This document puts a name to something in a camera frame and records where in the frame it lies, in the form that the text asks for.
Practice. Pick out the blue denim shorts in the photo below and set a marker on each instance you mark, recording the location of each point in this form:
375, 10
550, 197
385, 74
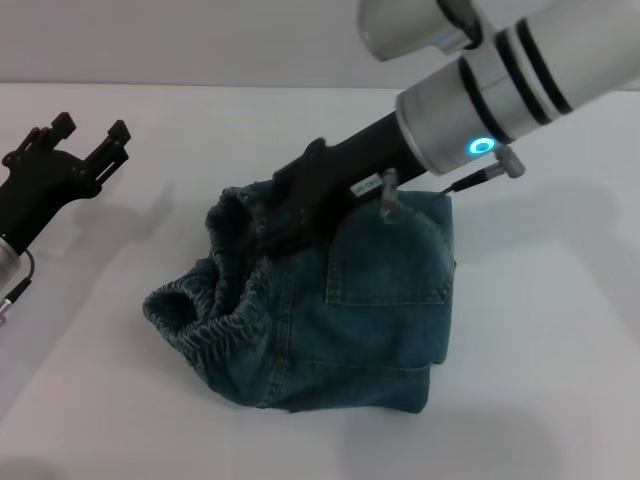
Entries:
350, 340

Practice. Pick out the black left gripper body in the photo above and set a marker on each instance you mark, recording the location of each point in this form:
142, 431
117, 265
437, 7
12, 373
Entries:
40, 190

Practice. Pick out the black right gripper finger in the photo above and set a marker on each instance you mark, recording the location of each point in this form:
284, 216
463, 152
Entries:
290, 241

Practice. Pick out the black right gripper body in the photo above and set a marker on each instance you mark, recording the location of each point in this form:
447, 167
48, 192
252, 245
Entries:
350, 165

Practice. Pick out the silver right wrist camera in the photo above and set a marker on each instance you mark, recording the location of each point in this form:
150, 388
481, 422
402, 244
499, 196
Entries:
400, 25

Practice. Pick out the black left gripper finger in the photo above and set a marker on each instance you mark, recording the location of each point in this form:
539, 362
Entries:
110, 150
50, 132

